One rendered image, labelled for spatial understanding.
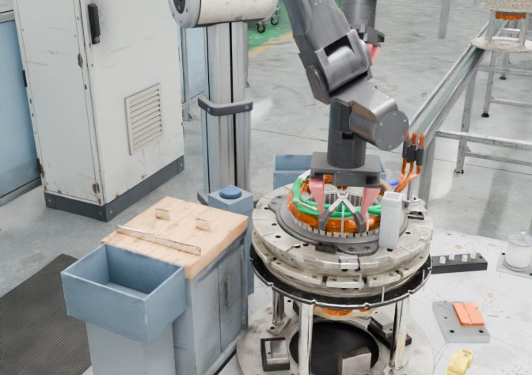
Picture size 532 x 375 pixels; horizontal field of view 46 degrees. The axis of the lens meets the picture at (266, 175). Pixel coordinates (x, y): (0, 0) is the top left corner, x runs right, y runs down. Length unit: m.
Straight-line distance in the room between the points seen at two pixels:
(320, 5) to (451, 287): 0.89
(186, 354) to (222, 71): 0.63
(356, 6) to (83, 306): 0.66
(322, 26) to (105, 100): 2.52
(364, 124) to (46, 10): 2.57
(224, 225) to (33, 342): 1.65
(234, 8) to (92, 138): 2.01
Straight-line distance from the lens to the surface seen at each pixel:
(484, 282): 1.59
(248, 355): 1.27
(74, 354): 2.60
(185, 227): 1.16
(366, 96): 0.85
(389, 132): 0.84
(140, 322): 1.01
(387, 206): 1.01
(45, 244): 3.37
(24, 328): 2.79
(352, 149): 0.91
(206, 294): 1.14
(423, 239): 1.09
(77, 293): 1.07
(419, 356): 1.30
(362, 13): 1.05
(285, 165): 1.48
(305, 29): 0.84
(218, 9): 1.37
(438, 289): 1.54
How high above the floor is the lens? 1.63
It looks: 24 degrees down
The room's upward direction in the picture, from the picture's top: straight up
